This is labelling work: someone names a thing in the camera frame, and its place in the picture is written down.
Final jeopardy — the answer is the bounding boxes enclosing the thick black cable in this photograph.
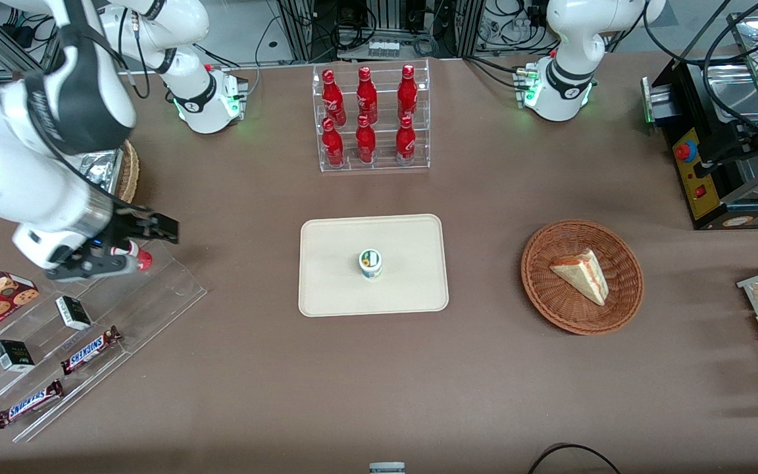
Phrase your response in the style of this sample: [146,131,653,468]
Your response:
[642,0,758,143]

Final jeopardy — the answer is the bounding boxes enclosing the beige rectangular tray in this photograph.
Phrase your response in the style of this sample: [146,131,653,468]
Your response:
[298,214,450,318]

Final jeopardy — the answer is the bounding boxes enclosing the clear acrylic bottle rack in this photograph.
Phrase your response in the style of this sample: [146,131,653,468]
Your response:
[312,59,432,174]

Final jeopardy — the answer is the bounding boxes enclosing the thin black cable loop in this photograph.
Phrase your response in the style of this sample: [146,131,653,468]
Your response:
[527,443,624,474]

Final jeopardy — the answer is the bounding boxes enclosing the oval wicker basket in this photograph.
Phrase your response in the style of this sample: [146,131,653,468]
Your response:
[114,139,141,204]

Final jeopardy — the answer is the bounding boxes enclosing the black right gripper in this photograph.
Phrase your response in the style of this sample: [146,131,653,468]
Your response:
[93,211,180,255]

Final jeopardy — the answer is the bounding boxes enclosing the red cola bottle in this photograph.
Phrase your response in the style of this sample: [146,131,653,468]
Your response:
[356,66,379,124]
[395,115,417,166]
[322,117,345,168]
[322,68,347,127]
[355,115,378,165]
[397,64,419,122]

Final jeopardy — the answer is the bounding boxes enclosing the green gum bottle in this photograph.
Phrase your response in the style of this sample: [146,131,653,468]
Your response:
[358,248,384,281]

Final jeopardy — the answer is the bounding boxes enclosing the small black box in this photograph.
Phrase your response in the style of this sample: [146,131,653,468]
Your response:
[0,338,36,373]
[55,295,93,332]

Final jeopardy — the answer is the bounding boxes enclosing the round brown wicker basket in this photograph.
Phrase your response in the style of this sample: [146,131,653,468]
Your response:
[520,219,645,336]

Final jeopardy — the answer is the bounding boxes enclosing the silver foil bag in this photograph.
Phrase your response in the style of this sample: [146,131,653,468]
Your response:
[75,147,124,199]

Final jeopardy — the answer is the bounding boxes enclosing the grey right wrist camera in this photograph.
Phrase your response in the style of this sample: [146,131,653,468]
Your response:
[46,252,138,283]

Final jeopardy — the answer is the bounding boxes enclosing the clear acrylic stepped stand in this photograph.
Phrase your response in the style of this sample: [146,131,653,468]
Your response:
[0,224,208,444]

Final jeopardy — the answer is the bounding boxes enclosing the black food warmer cabinet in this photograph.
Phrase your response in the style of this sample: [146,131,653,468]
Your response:
[641,12,758,230]

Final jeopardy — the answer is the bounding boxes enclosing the wrapped triangle sandwich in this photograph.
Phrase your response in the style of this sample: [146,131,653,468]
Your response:
[549,248,610,307]

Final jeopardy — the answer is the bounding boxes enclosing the snickers chocolate bar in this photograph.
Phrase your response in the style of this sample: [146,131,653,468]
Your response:
[0,379,65,430]
[60,325,123,377]

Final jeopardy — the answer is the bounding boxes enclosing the red gum bottle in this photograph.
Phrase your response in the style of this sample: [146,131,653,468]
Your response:
[111,240,154,273]

